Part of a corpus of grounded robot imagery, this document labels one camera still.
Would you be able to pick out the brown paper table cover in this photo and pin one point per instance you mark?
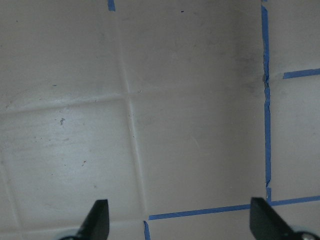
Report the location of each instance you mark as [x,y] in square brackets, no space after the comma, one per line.
[176,111]

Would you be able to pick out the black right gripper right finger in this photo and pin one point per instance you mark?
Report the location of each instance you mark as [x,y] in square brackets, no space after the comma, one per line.
[266,224]

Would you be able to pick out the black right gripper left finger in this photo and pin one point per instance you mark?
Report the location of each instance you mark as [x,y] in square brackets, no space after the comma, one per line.
[96,225]

